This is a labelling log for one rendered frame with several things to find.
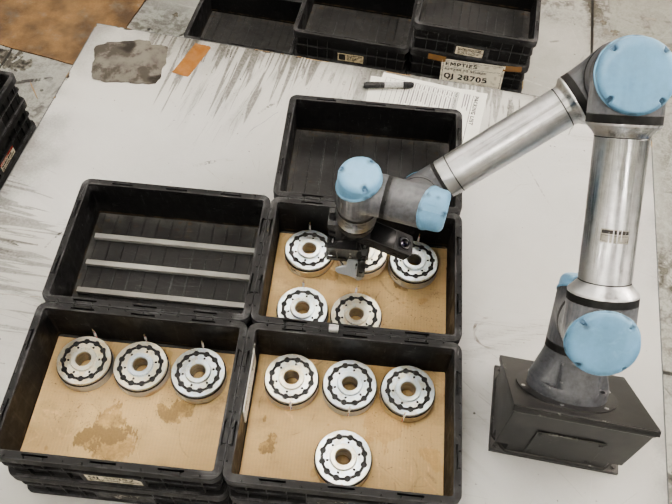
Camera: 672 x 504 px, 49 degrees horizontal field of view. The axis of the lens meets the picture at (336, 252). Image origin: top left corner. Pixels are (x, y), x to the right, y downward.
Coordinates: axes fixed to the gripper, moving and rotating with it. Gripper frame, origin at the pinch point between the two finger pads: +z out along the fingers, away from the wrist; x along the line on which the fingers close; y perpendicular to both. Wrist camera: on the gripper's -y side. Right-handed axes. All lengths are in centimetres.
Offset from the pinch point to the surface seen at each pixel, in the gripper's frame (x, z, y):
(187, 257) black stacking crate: 0.1, 4.1, 37.3
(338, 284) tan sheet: 2.9, 3.9, 4.6
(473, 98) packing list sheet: -67, 26, -26
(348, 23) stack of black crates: -128, 65, 14
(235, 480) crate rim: 47, -12, 17
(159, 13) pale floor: -164, 107, 99
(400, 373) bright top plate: 22.6, -1.6, -9.2
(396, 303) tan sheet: 6.0, 3.6, -7.8
